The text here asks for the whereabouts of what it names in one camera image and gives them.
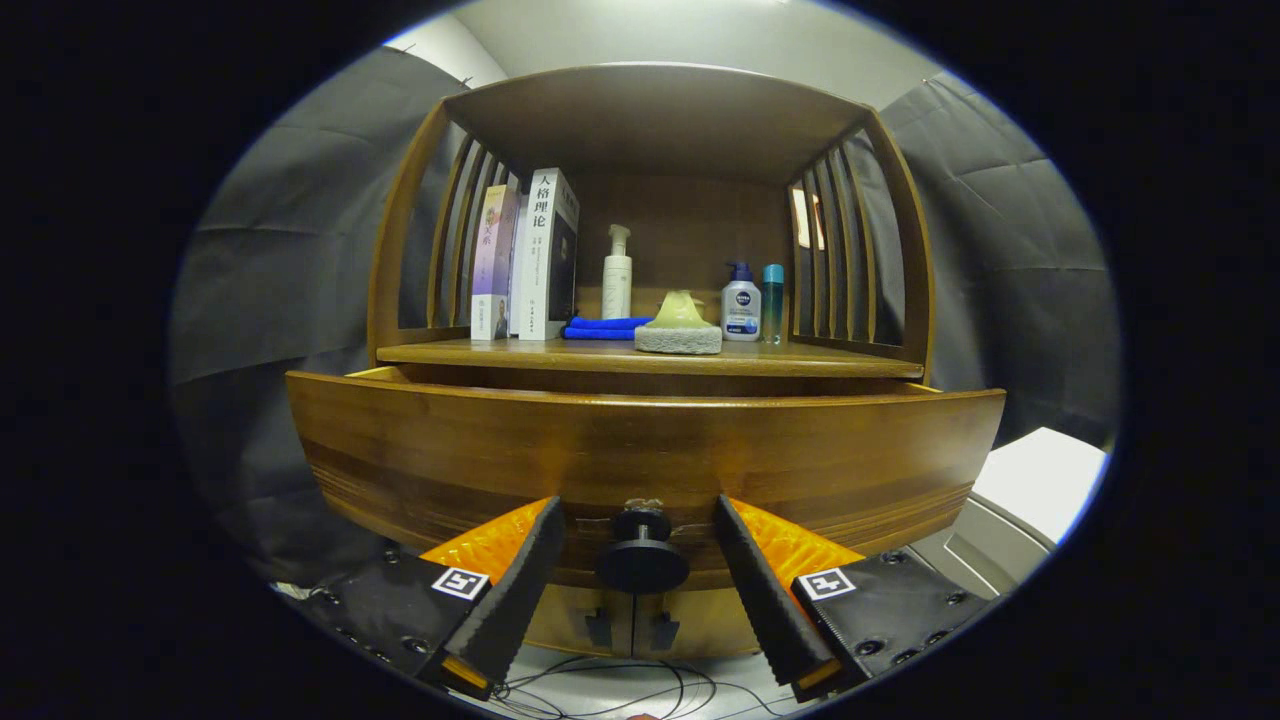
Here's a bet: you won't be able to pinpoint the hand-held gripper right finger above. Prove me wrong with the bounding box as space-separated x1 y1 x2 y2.
714 494 1001 703

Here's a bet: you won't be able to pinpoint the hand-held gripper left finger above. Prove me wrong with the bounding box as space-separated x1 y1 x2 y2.
290 495 567 701

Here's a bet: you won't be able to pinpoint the black round drawer knob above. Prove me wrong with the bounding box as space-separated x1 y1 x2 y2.
596 500 691 595

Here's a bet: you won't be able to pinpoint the brown wooden drawer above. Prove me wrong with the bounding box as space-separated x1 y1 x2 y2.
285 365 1007 593

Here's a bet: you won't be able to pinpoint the cream handled scrub sponge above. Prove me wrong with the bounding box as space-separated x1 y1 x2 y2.
634 290 723 355

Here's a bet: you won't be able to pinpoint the brown wooden countertop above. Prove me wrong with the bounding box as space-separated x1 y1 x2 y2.
376 335 926 381

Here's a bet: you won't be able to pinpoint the brown wooden cabinet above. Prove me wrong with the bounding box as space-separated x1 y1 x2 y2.
366 62 936 661

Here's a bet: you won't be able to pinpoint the blue folded cloth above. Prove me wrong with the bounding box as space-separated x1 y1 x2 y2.
561 316 653 341

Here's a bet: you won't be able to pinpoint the white blue lotion bottle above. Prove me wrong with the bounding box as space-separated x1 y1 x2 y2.
721 261 763 343

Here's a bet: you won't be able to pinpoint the slim teal bottle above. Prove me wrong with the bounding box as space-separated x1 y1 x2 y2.
761 263 786 345

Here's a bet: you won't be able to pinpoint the white pump bottle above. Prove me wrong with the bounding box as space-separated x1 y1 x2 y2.
601 224 634 321

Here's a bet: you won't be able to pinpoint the thick white book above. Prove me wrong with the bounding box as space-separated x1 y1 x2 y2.
516 167 581 342

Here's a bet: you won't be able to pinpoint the purple book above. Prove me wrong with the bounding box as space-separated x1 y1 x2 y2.
470 183 521 342

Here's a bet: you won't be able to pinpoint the black backdrop cloth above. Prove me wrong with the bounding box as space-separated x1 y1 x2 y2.
168 45 1123 591

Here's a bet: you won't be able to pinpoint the black floor cables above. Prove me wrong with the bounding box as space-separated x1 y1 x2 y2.
490 655 791 720

